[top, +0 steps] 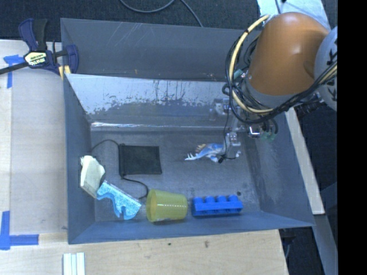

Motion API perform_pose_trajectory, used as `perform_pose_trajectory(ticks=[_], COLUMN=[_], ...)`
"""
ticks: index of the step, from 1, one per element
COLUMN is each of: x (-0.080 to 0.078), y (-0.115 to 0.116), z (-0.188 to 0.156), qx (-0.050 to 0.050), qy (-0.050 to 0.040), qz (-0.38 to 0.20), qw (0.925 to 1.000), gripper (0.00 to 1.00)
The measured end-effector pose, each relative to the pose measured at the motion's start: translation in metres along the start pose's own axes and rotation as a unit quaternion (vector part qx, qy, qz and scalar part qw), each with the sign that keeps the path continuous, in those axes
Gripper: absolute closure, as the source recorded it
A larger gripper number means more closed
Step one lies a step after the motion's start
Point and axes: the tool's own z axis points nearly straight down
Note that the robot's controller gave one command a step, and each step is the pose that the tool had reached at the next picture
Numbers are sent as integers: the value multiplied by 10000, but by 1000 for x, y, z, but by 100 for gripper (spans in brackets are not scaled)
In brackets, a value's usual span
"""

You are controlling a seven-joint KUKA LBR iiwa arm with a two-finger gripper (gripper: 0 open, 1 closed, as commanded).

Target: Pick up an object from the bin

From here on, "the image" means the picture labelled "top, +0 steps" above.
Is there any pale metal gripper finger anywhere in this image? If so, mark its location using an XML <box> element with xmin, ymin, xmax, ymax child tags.
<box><xmin>210</xmin><ymin>97</ymin><xmax>231</xmax><ymax>121</ymax></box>
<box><xmin>225</xmin><ymin>131</ymin><xmax>242</xmax><ymax>159</ymax></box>

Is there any blue and white toy dinosaur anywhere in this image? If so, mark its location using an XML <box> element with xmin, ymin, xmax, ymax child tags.
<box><xmin>184</xmin><ymin>143</ymin><xmax>228</xmax><ymax>164</ymax></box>

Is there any grey metal bin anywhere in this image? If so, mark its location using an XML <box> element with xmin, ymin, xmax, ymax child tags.
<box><xmin>60</xmin><ymin>18</ymin><xmax>317</xmax><ymax>245</ymax></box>

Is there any blue toy building brick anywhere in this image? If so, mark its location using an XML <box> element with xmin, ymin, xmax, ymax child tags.
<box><xmin>190</xmin><ymin>194</ymin><xmax>244</xmax><ymax>218</ymax></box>

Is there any yellow plastic cup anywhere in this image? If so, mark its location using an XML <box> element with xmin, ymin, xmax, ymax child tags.
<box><xmin>145</xmin><ymin>188</ymin><xmax>189</xmax><ymax>223</ymax></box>

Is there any blue and white sponge piece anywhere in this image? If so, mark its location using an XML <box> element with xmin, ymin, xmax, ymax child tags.
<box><xmin>96</xmin><ymin>181</ymin><xmax>143</xmax><ymax>221</ymax></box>

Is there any pale wood flat board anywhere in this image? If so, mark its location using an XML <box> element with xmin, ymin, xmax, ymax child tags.
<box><xmin>10</xmin><ymin>69</ymin><xmax>69</xmax><ymax>236</ymax></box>

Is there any black cloth pouch with cord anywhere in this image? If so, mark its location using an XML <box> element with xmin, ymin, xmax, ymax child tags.
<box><xmin>91</xmin><ymin>139</ymin><xmax>163</xmax><ymax>201</ymax></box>

